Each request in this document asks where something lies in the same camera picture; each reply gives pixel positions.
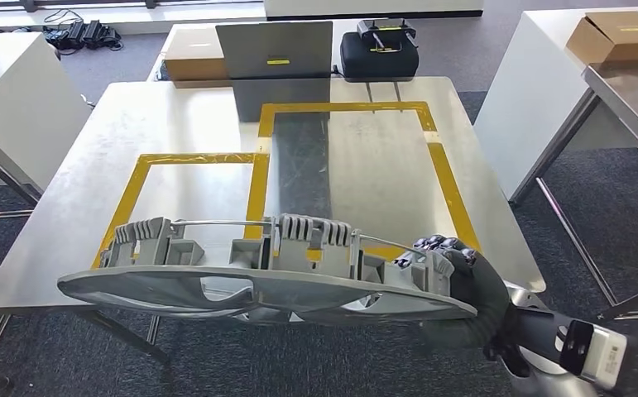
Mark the silver plastic wheel hubcap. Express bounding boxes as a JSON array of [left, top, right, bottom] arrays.
[[56, 213, 478, 327]]

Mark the black box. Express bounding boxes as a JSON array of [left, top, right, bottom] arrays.
[[339, 31, 420, 82]]

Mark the brown cardboard box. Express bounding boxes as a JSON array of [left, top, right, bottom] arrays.
[[164, 27, 232, 88], [565, 11, 638, 68]]

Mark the black remote controller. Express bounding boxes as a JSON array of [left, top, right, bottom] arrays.
[[357, 19, 419, 55]]

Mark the yellow tape rectangle on bench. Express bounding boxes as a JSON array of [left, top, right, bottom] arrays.
[[90, 101, 483, 270]]

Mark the black power adapters bundle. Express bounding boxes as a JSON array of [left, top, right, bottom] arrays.
[[43, 19, 123, 52]]

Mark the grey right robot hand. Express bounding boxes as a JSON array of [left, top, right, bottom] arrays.
[[392, 234, 511, 352]]

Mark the steel workbench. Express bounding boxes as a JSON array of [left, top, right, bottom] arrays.
[[0, 76, 547, 390], [510, 57, 638, 323], [0, 101, 44, 222]]

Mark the grey box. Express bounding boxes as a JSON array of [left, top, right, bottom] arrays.
[[215, 21, 334, 80]]

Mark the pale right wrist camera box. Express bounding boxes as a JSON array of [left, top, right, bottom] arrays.
[[559, 319, 628, 391]]

